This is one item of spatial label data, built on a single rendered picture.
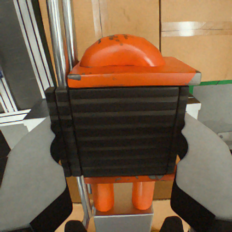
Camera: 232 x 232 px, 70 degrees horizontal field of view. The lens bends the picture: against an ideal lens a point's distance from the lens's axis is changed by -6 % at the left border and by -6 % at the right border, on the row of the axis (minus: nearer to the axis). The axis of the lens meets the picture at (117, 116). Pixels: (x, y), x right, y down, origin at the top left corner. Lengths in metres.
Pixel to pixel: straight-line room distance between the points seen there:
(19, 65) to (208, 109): 1.38
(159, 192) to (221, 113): 1.25
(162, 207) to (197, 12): 0.62
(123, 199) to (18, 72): 1.03
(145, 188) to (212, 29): 0.65
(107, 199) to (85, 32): 0.56
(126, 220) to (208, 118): 1.44
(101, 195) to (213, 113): 1.46
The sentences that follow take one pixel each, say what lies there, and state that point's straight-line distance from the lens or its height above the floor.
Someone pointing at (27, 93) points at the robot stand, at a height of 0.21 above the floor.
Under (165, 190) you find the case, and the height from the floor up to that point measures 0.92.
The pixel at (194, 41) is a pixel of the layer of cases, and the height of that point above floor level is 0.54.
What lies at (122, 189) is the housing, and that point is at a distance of 0.21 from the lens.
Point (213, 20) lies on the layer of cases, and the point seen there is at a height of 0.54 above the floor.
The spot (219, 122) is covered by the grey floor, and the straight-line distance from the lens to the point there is 1.67.
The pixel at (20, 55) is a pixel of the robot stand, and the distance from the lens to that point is 1.12.
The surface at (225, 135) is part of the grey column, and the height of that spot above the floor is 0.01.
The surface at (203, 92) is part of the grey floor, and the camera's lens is 1.45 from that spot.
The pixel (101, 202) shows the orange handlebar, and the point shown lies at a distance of 0.18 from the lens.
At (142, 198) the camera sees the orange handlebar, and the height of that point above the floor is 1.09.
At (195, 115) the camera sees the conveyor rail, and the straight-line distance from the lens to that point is 0.76.
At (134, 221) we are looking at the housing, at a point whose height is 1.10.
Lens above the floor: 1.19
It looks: 61 degrees down
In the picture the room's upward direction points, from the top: 176 degrees clockwise
